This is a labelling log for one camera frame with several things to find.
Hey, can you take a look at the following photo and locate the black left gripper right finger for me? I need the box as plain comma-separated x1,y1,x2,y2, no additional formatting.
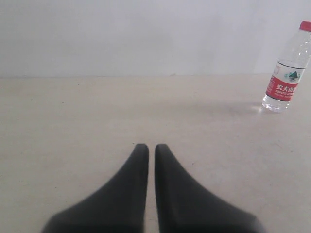
155,144,266,233

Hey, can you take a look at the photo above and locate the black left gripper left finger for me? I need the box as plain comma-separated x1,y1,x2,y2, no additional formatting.
42,144,149,233

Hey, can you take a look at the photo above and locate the clear water bottle red label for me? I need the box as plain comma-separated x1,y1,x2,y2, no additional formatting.
262,21,311,113

